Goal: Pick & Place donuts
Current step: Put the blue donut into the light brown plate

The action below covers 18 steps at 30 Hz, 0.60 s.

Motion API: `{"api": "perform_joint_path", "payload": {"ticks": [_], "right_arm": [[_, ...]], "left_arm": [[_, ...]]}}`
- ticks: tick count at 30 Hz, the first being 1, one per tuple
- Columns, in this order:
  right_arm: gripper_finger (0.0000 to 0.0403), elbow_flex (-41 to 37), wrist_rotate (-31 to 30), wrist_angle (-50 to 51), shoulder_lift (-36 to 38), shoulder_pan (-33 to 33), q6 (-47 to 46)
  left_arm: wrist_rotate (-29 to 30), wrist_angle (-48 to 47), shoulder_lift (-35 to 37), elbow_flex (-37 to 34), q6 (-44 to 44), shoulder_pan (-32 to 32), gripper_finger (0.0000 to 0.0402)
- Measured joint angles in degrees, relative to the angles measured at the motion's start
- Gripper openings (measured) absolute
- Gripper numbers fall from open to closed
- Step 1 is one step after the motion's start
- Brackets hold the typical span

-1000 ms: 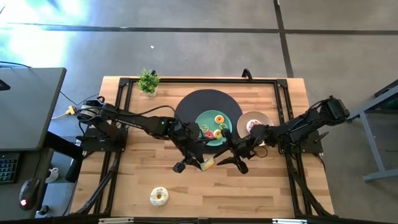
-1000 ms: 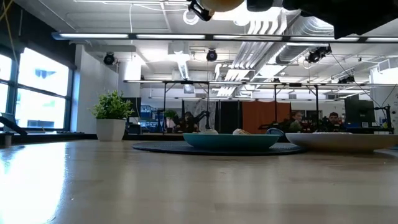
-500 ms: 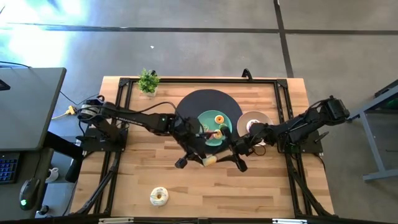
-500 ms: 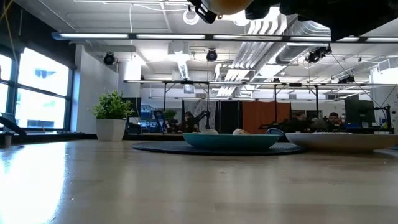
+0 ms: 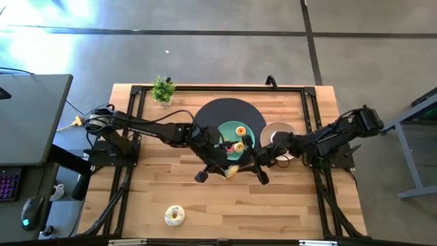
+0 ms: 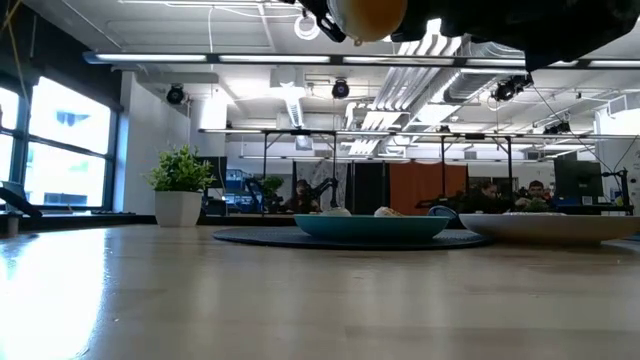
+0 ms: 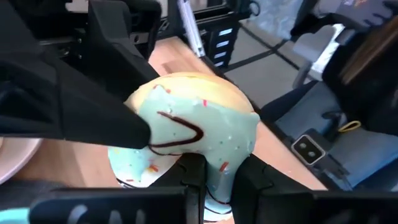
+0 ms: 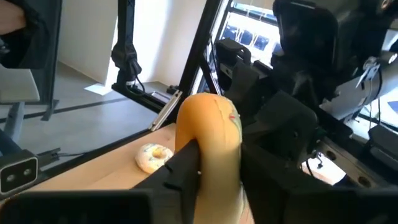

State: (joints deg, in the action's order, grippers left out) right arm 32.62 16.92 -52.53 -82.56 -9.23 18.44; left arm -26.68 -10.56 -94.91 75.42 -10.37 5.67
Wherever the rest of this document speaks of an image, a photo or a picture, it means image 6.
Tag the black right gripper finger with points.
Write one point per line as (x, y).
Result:
(412, 31)
(325, 20)

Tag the small yellow donut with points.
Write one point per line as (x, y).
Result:
(367, 19)

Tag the black background robot arm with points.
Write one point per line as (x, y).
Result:
(325, 190)

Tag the long ceiling light strip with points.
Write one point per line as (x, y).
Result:
(275, 58)

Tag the black ceiling spotlight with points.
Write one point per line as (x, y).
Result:
(340, 89)
(175, 94)
(510, 87)

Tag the black computer monitor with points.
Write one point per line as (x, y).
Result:
(577, 179)

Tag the orange curtain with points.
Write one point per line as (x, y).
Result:
(425, 187)

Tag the person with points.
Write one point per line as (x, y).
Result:
(302, 197)
(536, 192)
(486, 196)

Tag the dark blue round object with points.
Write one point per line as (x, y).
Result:
(443, 211)

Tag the large green-white donut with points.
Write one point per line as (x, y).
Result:
(388, 212)

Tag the large white blue-drizzled donut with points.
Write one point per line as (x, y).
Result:
(336, 212)

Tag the teal plate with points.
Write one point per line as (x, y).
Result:
(370, 227)

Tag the beige plate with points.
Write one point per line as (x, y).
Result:
(550, 227)

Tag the green plant in white pot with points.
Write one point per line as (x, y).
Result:
(178, 187)

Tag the black round placemat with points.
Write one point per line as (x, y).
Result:
(270, 237)

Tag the black aluminium table frame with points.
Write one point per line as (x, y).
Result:
(100, 219)

